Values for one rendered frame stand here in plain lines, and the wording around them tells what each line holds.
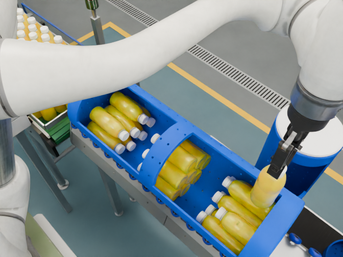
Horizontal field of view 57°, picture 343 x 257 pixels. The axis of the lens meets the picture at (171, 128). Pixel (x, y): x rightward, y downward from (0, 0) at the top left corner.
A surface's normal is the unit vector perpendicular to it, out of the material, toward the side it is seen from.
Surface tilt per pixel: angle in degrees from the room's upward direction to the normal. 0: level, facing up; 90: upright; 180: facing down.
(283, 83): 0
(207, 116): 0
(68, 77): 54
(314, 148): 0
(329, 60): 87
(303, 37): 87
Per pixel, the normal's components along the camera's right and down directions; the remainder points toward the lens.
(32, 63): 0.32, -0.22
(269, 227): -0.24, -0.34
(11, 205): 0.65, 0.50
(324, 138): 0.00, -0.60
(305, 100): -0.80, 0.47
